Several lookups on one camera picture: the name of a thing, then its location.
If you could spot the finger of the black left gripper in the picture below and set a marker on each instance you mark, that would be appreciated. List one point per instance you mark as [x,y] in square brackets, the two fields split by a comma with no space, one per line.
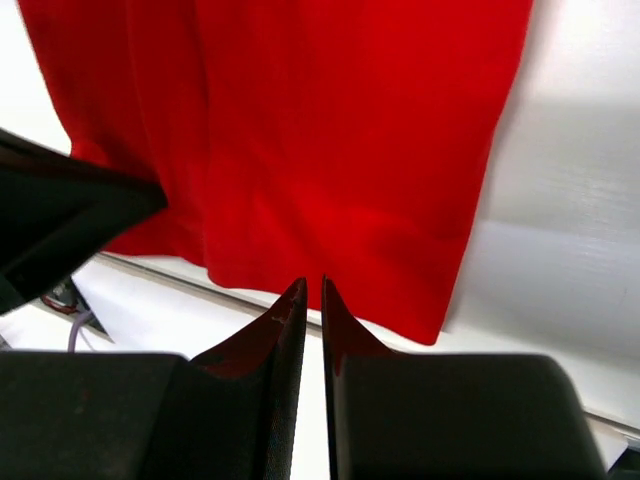
[57,212]

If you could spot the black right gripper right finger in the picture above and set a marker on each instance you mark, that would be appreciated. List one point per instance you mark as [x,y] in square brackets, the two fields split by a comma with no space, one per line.
[395,415]

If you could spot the red t shirt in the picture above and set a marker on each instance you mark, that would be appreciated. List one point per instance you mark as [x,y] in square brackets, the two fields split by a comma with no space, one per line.
[346,139]

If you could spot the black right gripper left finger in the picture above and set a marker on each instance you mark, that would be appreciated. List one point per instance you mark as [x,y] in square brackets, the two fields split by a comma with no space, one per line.
[228,413]

